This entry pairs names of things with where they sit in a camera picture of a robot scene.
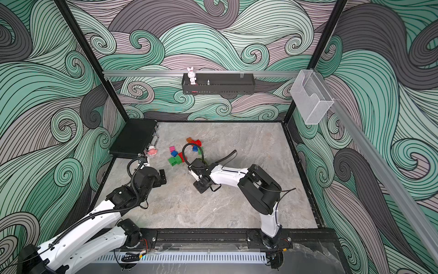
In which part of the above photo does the white slotted cable duct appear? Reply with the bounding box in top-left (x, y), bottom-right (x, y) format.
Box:
top-left (93, 251), bottom-right (268, 264)

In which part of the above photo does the black case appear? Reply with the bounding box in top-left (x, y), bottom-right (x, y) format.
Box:
top-left (109, 119), bottom-right (158, 159)

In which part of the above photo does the clear acrylic wall holder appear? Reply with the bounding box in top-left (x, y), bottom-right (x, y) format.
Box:
top-left (290, 70), bottom-right (334, 125)

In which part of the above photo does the right wall aluminium rail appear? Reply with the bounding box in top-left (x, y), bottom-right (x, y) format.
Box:
top-left (314, 72), bottom-right (438, 263)

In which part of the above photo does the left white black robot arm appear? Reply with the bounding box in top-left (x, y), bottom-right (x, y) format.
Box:
top-left (16, 156), bottom-right (167, 274)

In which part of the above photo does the red long lego brick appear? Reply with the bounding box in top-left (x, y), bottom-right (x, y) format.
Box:
top-left (178, 152), bottom-right (185, 163)

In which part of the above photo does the white pink bunny figurine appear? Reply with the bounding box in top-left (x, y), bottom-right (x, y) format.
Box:
top-left (187, 67), bottom-right (197, 85)

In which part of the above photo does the pink small toy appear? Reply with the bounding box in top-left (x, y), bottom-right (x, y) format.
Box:
top-left (147, 146), bottom-right (158, 156)

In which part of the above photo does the black wall shelf tray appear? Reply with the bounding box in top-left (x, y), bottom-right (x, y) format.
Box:
top-left (181, 73), bottom-right (256, 95)

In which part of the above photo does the green lego brick left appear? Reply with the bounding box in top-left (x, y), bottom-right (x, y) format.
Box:
top-left (168, 155), bottom-right (183, 166)

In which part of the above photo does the horizontal aluminium rail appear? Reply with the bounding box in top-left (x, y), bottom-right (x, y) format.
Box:
top-left (102, 70), bottom-right (300, 78)

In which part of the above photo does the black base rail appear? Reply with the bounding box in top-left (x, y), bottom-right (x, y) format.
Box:
top-left (140, 228), bottom-right (338, 249)

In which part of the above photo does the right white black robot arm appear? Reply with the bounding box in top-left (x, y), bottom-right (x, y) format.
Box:
top-left (181, 143), bottom-right (295, 249)

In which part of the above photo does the red lego brick back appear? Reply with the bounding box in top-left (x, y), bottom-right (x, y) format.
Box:
top-left (191, 140), bottom-right (202, 147)

